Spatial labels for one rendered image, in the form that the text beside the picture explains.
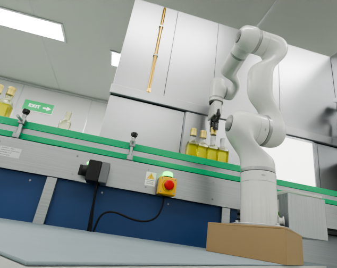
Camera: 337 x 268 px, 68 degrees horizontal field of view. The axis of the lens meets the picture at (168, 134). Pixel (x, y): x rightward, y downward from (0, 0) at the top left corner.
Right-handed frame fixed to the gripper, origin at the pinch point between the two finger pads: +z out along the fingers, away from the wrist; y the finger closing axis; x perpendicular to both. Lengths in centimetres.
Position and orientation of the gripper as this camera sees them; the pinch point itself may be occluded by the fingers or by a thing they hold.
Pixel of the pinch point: (213, 127)
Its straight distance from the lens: 142.6
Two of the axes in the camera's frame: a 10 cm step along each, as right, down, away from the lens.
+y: 2.2, -3.4, -9.1
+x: 9.7, 2.1, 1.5
